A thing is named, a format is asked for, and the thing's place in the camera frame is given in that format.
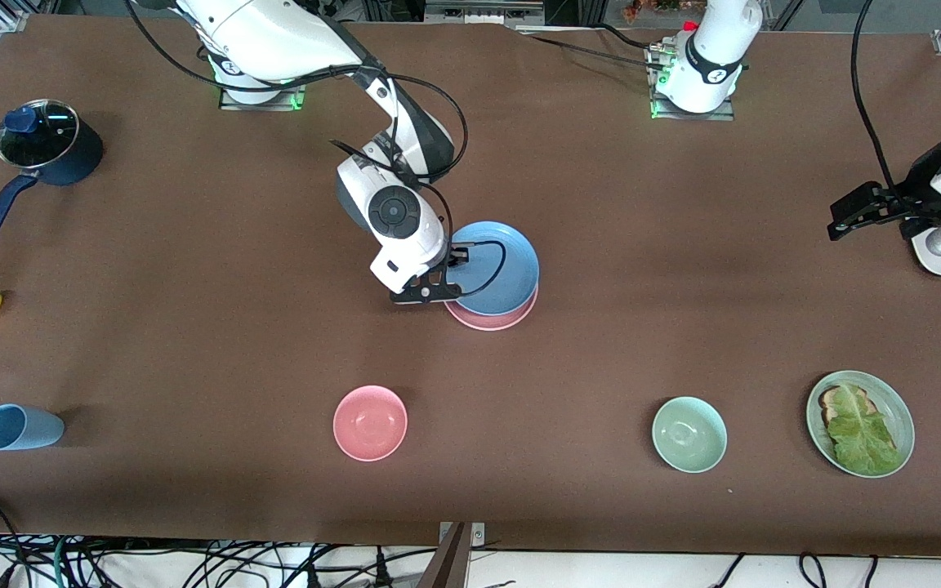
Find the green lettuce leaf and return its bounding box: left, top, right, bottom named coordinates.
left=825, top=384, right=900, bottom=476

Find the long black base cable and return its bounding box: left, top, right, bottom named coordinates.
left=511, top=27, right=667, bottom=70

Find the blue cup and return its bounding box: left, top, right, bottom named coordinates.
left=0, top=403, right=65, bottom=452

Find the pink plate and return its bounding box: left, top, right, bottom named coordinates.
left=444, top=282, right=539, bottom=332

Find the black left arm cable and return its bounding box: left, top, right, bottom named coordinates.
left=850, top=0, right=900, bottom=197

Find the grey metal box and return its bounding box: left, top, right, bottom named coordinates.
left=424, top=0, right=546, bottom=25

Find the dark blue pot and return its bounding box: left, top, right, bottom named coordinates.
left=0, top=110, right=105, bottom=243

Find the green bowl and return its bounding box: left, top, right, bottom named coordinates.
left=652, top=396, right=728, bottom=474

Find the blue plate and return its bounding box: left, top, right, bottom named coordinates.
left=446, top=221, right=540, bottom=317

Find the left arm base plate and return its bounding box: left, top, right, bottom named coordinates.
left=649, top=45, right=737, bottom=122

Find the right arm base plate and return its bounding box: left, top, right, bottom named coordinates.
left=219, top=37, right=308, bottom=111

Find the bread slice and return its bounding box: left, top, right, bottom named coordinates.
left=818, top=385, right=876, bottom=425

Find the pink bowl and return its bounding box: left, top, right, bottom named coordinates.
left=332, top=385, right=408, bottom=462

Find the green plate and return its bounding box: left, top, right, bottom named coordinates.
left=805, top=370, right=916, bottom=479

